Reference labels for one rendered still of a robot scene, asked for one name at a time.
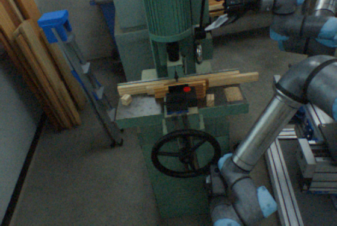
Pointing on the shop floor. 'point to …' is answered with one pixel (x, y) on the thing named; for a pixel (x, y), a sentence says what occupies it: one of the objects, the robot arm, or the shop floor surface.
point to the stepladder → (80, 69)
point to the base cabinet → (168, 184)
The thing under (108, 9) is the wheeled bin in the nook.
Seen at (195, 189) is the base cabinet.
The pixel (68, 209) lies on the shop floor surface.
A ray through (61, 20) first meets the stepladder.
